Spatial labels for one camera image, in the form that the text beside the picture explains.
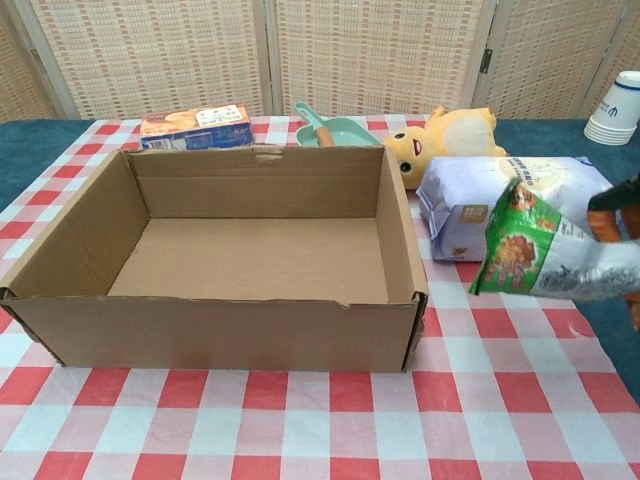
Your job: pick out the right orange-tipped robot hand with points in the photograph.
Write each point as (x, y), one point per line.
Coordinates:
(617, 210)

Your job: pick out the green snack packet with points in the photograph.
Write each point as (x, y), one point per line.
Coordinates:
(520, 250)

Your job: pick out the white lavender food bag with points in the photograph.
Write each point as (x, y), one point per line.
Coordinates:
(460, 200)

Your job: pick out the open cardboard box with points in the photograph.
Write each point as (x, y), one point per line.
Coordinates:
(250, 330)

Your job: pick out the orange biscuit box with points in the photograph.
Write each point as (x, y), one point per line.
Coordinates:
(195, 127)

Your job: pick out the blue felt table cover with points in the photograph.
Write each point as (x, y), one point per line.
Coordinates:
(550, 145)

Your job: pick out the white paper cup stack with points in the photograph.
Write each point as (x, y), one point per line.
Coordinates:
(615, 110)

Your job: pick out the yellow plush duck toy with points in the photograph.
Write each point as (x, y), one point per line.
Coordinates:
(460, 135)

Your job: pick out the mint green dustpan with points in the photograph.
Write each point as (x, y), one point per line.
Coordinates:
(350, 137)

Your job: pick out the woven folding screen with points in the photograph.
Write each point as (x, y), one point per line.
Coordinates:
(350, 55)

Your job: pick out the red white checkered tablecloth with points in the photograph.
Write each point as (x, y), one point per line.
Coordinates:
(320, 425)

